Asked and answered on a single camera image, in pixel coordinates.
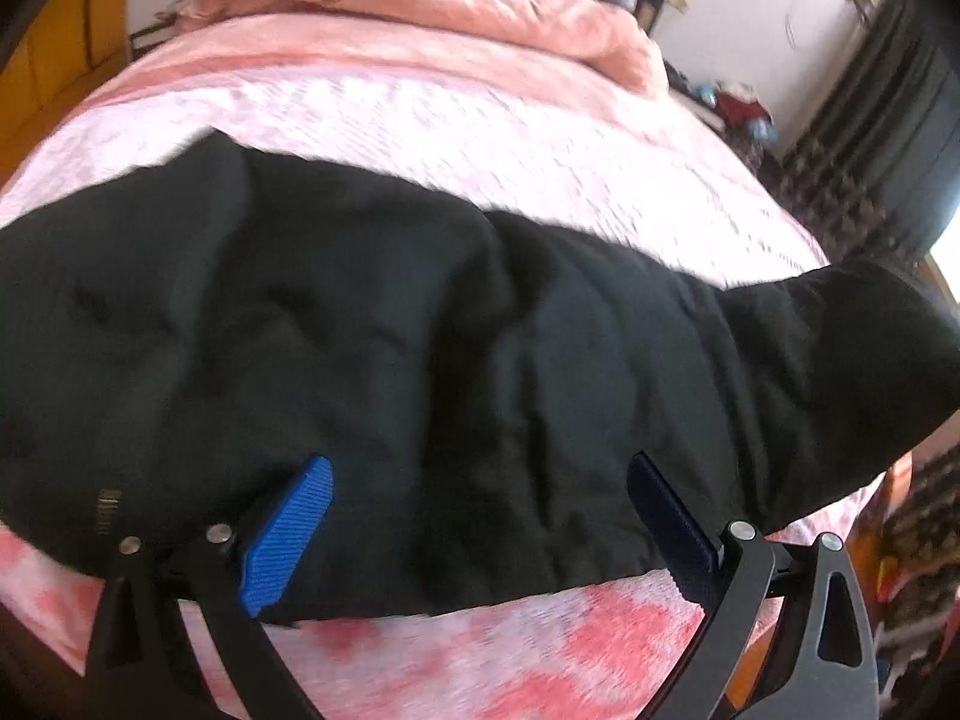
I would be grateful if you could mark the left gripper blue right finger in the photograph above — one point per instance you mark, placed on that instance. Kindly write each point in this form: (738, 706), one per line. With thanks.
(689, 555)

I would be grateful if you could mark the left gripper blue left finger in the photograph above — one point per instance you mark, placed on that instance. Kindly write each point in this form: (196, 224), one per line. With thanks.
(280, 535)

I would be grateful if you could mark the black quilted pants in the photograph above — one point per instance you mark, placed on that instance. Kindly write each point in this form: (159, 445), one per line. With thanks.
(178, 342)

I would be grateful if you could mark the dark patterned curtain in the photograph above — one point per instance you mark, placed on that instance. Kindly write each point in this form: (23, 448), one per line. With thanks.
(875, 174)

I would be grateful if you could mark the pink patterned bed blanket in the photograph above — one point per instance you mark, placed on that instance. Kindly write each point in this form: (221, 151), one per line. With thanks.
(505, 128)

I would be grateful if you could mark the right cluttered nightstand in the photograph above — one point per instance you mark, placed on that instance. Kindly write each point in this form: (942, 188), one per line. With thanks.
(732, 110)

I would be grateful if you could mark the left dark nightstand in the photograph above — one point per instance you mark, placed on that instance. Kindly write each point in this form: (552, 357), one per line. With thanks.
(158, 32)

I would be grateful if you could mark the yellow wooden wardrobe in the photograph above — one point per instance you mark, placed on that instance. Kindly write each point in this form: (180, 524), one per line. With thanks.
(54, 53)

